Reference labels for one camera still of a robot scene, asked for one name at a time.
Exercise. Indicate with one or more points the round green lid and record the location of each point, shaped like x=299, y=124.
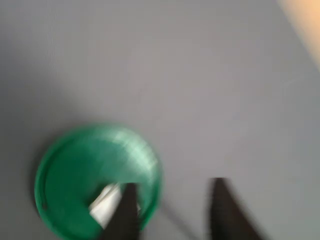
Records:
x=75, y=175

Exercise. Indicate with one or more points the dark grey mat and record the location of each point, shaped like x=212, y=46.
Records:
x=175, y=87

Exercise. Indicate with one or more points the small white plastic terminal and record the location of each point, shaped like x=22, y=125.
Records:
x=105, y=205

